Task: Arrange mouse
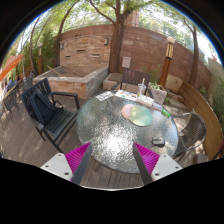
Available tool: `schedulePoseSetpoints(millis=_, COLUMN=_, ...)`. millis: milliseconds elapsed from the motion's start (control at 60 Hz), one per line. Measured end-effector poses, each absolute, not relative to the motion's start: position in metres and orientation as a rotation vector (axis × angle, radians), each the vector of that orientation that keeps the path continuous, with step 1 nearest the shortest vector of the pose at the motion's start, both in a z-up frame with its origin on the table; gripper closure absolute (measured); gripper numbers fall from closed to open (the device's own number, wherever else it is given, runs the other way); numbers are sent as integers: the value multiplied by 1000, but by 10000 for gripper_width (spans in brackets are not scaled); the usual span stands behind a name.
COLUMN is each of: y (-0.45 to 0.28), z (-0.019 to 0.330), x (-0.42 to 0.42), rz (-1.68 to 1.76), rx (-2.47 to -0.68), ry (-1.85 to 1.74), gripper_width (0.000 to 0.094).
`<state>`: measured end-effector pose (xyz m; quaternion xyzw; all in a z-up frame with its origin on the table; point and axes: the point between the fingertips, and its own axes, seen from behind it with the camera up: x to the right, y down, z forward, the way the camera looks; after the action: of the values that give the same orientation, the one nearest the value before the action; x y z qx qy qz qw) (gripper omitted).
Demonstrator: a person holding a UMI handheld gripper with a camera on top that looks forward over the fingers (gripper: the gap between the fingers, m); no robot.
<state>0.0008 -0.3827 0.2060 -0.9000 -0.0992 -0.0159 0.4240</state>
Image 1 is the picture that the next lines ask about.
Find white planter bag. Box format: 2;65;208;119
148;83;167;105

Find green round mouse pad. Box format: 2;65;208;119
129;105;152;126

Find wooden lamp post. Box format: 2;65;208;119
159;36;175;88

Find clear plastic cup with straw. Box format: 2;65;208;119
137;79;147;95

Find round glass patio table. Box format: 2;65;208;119
76;95;178;173

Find large tree trunk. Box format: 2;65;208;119
87;0;148;74

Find black slatted patio chair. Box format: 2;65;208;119
21;78;80;152

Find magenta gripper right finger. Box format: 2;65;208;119
133;143;182;185

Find orange umbrella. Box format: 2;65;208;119
0;55;23;81

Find curved wooden bench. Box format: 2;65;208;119
179;82;223;159

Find dark wooden chair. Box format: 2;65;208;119
111;68;150;90

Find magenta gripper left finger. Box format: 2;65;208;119
41;143;92;185

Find metal mesh chair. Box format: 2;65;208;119
172;112;207;159

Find pink round pad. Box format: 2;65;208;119
121;104;133;119

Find white box on table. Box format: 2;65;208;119
137;95;154;107

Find black backpack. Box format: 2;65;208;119
27;89;62;125

